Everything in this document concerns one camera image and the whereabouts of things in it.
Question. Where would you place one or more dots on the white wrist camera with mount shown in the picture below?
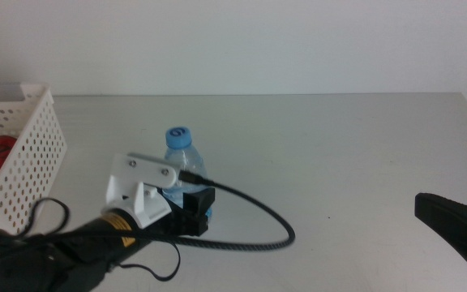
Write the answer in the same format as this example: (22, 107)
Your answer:
(128, 190)

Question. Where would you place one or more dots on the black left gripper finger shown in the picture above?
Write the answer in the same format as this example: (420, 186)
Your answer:
(199, 200)

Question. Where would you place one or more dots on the clear water bottle blue cap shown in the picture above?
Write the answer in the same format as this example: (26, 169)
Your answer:
(178, 138)

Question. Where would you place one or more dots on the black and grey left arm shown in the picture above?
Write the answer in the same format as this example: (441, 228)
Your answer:
(55, 263)

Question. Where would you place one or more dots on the white perforated plastic basket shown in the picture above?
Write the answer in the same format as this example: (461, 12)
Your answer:
(35, 162)

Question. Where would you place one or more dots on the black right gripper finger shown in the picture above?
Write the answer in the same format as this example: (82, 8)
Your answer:
(460, 227)

